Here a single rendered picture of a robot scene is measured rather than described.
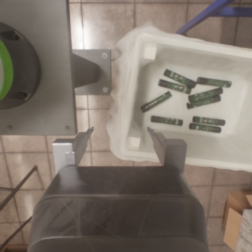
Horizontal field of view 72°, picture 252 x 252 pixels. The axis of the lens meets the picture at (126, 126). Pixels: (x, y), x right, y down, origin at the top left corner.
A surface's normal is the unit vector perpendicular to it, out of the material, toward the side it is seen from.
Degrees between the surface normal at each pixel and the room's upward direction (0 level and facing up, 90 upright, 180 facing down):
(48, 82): 0
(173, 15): 0
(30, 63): 62
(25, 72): 73
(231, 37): 0
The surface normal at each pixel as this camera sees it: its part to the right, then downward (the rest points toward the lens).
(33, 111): 0.03, 0.28
